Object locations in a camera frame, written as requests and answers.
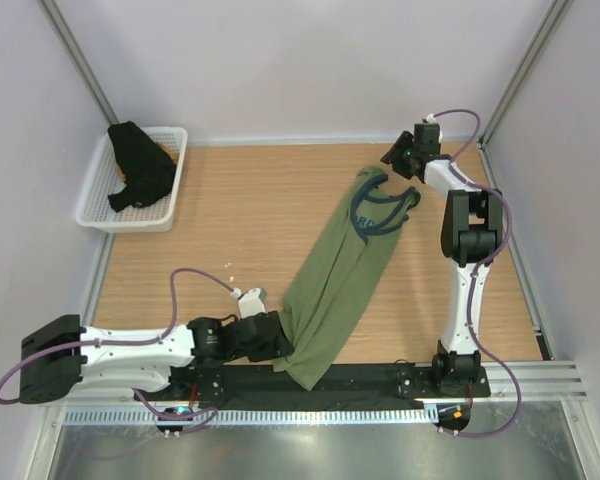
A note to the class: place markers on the aluminium frame rail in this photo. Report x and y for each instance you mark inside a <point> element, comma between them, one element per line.
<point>529,381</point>

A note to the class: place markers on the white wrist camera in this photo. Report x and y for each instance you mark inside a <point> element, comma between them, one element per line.
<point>431,118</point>
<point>251,302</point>

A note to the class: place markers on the green tank top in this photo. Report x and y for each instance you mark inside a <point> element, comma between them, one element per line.
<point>334,286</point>

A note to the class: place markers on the slotted grey cable duct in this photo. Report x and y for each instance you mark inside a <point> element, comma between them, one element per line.
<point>140,416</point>

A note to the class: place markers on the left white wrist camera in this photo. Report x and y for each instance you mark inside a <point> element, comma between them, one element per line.
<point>251,302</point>

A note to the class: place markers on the white plastic basket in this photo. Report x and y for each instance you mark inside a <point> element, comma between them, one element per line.
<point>93,208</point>

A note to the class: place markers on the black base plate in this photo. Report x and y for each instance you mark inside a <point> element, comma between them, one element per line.
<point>399,379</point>

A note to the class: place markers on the orange garment in basket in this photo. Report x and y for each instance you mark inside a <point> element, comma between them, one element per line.
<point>173,154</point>

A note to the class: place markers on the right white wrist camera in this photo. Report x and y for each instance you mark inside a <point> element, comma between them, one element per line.
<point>431,118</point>

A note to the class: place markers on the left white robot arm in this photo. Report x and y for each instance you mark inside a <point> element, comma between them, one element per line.
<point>69,357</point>

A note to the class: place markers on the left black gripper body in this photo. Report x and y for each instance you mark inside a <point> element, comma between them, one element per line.
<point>271,349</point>

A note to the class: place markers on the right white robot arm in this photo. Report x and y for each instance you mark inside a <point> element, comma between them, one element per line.
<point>472,231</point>

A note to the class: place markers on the black tank top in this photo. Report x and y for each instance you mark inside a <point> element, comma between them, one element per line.
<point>148,170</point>

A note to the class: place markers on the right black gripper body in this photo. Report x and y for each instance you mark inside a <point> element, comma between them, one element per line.
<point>399,155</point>

